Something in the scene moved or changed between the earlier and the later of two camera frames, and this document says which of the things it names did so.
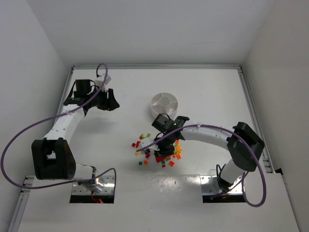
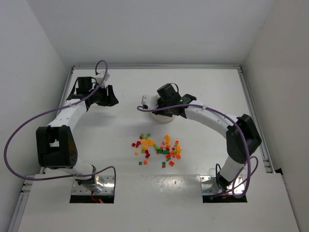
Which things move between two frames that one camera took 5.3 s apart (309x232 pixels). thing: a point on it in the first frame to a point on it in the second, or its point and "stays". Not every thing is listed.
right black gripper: (165, 148) to (159, 109)
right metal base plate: (209, 185) stays
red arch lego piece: (137, 143) stays
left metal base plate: (108, 181) stays
